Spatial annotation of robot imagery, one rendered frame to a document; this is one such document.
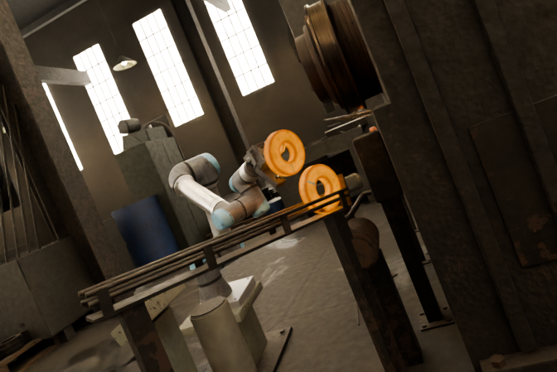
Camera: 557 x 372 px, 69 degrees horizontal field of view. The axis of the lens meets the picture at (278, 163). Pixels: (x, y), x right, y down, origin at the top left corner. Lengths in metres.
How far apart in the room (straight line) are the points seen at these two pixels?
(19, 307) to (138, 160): 1.95
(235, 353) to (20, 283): 2.99
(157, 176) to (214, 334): 3.85
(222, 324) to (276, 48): 11.18
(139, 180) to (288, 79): 7.62
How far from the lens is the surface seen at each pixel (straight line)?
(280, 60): 12.08
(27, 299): 4.09
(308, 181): 1.24
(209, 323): 1.25
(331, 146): 4.09
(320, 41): 1.50
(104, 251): 4.26
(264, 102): 12.14
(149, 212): 4.90
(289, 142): 1.35
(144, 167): 5.06
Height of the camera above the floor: 0.89
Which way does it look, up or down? 3 degrees down
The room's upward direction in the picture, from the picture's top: 22 degrees counter-clockwise
